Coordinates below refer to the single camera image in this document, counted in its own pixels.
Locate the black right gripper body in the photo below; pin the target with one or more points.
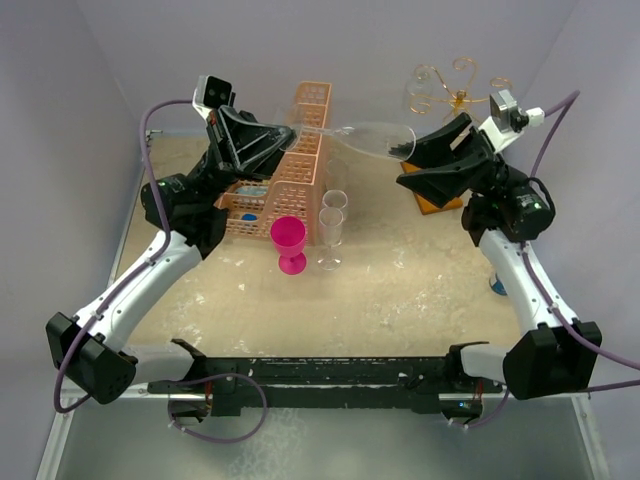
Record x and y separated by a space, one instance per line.
500 179

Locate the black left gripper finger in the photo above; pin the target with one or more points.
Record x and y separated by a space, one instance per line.
240 137
261 168

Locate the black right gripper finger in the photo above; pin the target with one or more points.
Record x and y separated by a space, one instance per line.
434 149
437 185

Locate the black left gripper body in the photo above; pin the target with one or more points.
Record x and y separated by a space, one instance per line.
214 173

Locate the clear ribbed flute glass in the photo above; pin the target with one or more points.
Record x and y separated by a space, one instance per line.
350 135

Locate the pink wine glass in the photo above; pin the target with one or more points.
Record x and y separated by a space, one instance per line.
288 235

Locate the clear flute wine glass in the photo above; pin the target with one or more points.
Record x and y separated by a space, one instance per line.
336 175

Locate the clear round wine glass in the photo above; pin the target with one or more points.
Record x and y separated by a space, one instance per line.
337 199

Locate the clear wine glass back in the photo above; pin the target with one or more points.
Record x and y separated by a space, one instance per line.
331 222

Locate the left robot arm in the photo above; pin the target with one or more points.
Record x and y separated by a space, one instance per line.
89 347

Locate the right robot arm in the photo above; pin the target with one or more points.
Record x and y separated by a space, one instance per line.
506 211

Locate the clear wine glass far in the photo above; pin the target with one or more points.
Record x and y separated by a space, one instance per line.
419 83

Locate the peach plastic file organizer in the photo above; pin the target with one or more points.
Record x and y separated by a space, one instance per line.
295 189

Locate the blue white small jar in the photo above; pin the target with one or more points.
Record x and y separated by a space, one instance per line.
496 285

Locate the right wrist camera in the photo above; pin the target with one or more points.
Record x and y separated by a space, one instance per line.
507 120

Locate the gold wire wine glass rack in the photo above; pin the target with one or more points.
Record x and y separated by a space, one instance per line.
458 99

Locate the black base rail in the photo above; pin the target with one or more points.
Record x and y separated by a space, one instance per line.
423 385

